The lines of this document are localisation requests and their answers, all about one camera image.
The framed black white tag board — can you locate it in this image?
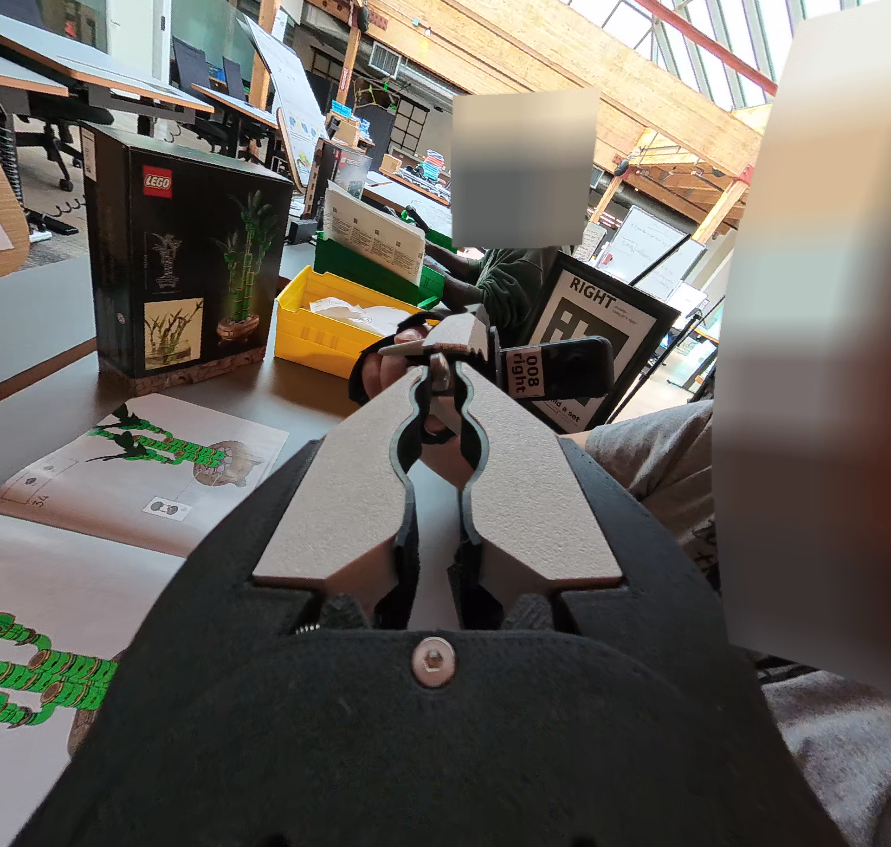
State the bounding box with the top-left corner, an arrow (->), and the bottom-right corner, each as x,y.
518,252 -> 682,430

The green plastic bin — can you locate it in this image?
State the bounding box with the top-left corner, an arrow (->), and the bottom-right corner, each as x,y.
313,231 -> 446,312

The lego instruction booklet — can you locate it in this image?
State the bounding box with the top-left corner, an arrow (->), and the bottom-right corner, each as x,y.
0,393 -> 290,847

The person's right hand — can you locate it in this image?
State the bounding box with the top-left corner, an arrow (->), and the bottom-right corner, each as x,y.
361,327 -> 481,487

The yellow plastic bin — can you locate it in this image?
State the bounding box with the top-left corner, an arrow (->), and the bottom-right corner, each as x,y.
273,264 -> 446,380

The white printed card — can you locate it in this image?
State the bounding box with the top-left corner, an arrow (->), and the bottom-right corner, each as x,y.
323,180 -> 427,284

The white crumpled paper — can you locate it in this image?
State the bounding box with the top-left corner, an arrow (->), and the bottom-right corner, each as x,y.
308,296 -> 420,337

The whiteboard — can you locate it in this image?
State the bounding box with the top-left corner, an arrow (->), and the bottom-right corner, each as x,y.
607,205 -> 707,291

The dark cardboard box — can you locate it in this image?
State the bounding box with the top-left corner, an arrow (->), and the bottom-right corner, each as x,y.
316,138 -> 374,200

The black office chair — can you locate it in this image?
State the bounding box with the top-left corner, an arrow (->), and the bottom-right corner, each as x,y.
10,98 -> 116,194

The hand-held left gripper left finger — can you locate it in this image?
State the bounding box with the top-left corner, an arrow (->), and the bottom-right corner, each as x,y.
252,365 -> 427,631

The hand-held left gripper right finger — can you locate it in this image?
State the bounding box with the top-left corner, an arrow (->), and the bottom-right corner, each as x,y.
447,362 -> 622,631

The plywood panel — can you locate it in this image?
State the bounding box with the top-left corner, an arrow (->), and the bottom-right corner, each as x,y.
0,161 -> 32,278

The white poster board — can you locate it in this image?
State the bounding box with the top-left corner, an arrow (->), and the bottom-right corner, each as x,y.
244,17 -> 329,197

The black lego set box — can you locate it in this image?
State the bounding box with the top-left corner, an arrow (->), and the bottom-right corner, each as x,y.
80,122 -> 295,380

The grey desk orange edge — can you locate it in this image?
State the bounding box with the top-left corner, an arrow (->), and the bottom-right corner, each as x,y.
0,15 -> 215,116

